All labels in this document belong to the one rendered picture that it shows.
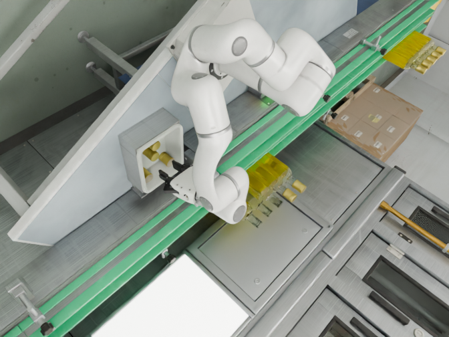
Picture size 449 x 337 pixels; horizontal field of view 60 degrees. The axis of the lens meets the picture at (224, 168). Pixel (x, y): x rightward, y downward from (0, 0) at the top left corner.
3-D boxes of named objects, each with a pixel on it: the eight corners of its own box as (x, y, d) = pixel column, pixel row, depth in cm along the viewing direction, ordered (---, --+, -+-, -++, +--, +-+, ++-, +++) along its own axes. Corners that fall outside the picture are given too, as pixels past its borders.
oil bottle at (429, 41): (392, 36, 219) (439, 59, 208) (396, 27, 214) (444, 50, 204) (397, 32, 222) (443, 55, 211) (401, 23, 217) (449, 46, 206)
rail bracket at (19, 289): (9, 291, 113) (53, 350, 105) (-16, 267, 100) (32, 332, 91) (25, 280, 116) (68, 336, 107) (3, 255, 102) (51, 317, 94)
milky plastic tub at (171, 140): (128, 180, 131) (145, 196, 127) (117, 135, 113) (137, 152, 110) (168, 153, 139) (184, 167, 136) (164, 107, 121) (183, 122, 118)
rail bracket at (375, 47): (357, 43, 184) (382, 57, 178) (362, 29, 178) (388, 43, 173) (361, 40, 186) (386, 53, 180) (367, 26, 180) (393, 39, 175)
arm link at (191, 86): (262, 109, 95) (226, 100, 107) (244, 19, 85) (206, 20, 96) (208, 137, 88) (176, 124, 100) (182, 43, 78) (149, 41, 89)
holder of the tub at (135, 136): (129, 188, 135) (144, 202, 132) (117, 134, 114) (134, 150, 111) (167, 162, 143) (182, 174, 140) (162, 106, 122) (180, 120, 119)
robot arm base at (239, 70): (205, 50, 108) (250, 74, 102) (232, 18, 110) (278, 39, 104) (218, 82, 122) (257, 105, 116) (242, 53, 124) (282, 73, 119)
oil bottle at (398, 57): (371, 53, 208) (420, 78, 197) (375, 43, 204) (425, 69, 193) (377, 48, 211) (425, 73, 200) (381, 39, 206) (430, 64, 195)
